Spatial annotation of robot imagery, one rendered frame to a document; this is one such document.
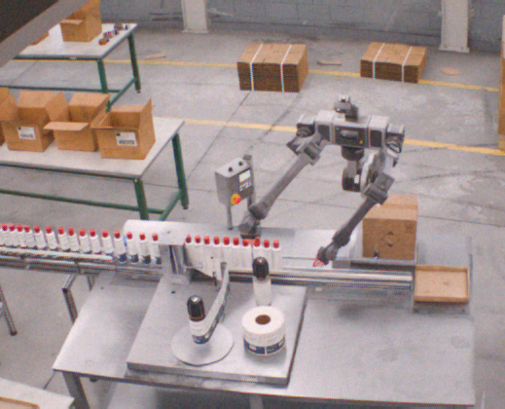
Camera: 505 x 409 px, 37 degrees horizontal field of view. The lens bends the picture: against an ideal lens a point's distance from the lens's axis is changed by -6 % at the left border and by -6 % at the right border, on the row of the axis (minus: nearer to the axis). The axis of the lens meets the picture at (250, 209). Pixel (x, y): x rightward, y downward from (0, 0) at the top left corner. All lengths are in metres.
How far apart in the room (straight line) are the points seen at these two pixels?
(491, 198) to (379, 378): 3.05
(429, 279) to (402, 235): 0.29
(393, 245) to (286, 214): 2.04
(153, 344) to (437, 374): 1.41
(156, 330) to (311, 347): 0.79
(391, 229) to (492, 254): 1.74
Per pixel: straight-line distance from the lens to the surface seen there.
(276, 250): 4.20
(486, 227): 6.19
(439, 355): 3.90
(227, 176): 4.02
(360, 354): 3.90
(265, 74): 8.12
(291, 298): 4.15
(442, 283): 4.31
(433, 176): 6.74
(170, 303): 4.21
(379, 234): 4.34
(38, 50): 8.13
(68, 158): 5.90
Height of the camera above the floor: 3.59
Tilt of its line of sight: 34 degrees down
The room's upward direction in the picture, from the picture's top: 6 degrees counter-clockwise
